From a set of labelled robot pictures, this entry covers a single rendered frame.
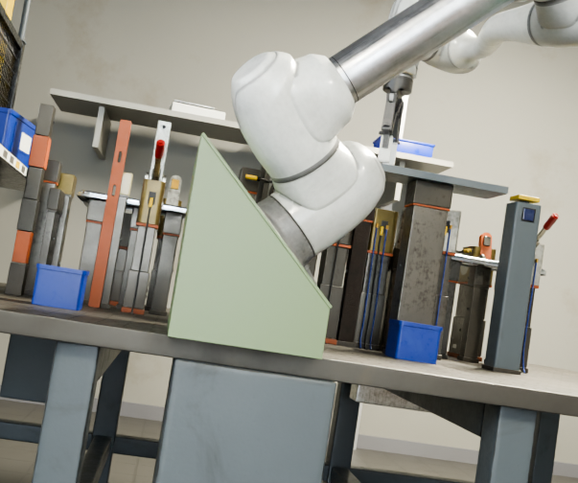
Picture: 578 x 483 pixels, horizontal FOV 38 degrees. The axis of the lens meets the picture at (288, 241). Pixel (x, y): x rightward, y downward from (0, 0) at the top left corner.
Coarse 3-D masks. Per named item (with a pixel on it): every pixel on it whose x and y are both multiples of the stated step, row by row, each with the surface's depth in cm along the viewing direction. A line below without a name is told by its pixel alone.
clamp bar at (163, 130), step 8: (160, 128) 222; (168, 128) 222; (160, 136) 222; (168, 136) 222; (168, 144) 223; (152, 152) 222; (152, 160) 223; (152, 168) 223; (160, 168) 223; (160, 176) 223
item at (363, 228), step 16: (368, 224) 223; (352, 240) 224; (368, 240) 223; (352, 256) 222; (352, 272) 222; (352, 288) 222; (352, 304) 221; (352, 320) 221; (336, 336) 223; (352, 336) 221
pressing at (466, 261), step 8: (80, 192) 226; (88, 192) 225; (96, 192) 225; (88, 200) 246; (128, 200) 226; (136, 200) 227; (128, 208) 248; (168, 208) 228; (176, 208) 228; (184, 208) 229; (184, 216) 250; (456, 256) 242; (464, 256) 242; (464, 264) 261; (472, 264) 262; (488, 264) 243; (496, 264) 243; (544, 272) 247
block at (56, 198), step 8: (56, 192) 229; (48, 200) 228; (56, 200) 229; (48, 208) 228; (56, 208) 229; (48, 216) 229; (56, 216) 232; (48, 224) 229; (56, 224) 235; (48, 232) 228; (56, 232) 238; (48, 240) 228; (40, 248) 228; (48, 248) 228; (40, 256) 228; (48, 256) 230; (48, 264) 233
